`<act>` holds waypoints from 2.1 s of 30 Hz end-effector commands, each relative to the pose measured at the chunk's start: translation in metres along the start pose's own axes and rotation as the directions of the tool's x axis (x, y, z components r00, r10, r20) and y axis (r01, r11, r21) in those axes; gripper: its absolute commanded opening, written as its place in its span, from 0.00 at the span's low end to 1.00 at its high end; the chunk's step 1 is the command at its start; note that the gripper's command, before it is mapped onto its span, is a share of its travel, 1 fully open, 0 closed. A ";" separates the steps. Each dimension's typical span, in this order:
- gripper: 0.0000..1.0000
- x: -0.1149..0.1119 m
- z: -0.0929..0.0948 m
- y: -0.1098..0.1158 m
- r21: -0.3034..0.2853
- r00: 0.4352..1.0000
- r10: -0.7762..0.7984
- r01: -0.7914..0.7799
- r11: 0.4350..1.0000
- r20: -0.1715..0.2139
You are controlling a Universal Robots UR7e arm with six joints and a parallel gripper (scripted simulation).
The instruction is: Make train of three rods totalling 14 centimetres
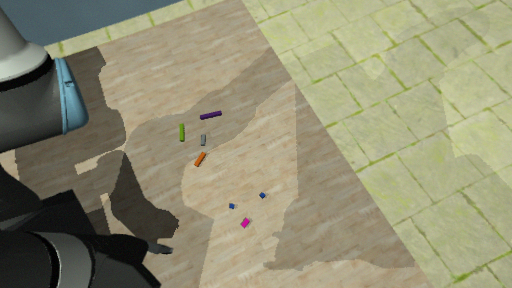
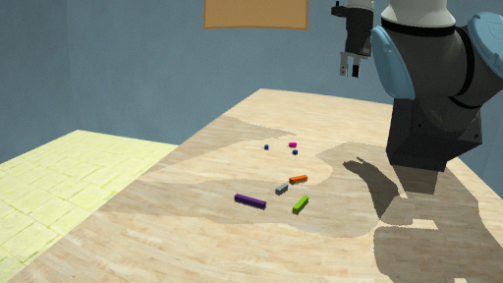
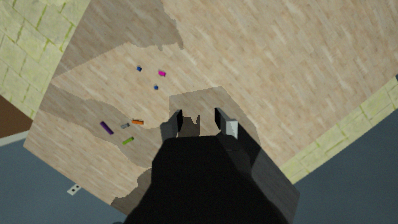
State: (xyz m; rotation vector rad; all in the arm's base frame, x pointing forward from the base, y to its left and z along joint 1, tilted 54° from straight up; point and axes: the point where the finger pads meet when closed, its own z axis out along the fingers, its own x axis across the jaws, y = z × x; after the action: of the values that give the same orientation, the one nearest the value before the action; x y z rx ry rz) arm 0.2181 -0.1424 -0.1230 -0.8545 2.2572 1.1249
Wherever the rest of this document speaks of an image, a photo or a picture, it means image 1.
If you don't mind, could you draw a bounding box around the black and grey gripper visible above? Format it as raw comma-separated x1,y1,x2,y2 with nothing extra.
33,232,173,288

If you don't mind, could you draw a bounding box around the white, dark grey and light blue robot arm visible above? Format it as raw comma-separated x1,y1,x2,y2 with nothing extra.
0,7,89,288

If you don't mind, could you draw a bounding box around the magenta rectangular block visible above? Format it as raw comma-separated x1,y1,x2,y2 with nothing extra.
241,218,250,228

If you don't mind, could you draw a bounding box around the lime green rod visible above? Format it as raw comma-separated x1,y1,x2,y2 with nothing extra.
179,123,185,142

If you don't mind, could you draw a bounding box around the purple rod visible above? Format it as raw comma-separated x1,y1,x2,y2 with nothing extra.
200,110,222,120

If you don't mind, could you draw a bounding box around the orange rod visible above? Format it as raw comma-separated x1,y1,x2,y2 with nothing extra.
194,152,206,167

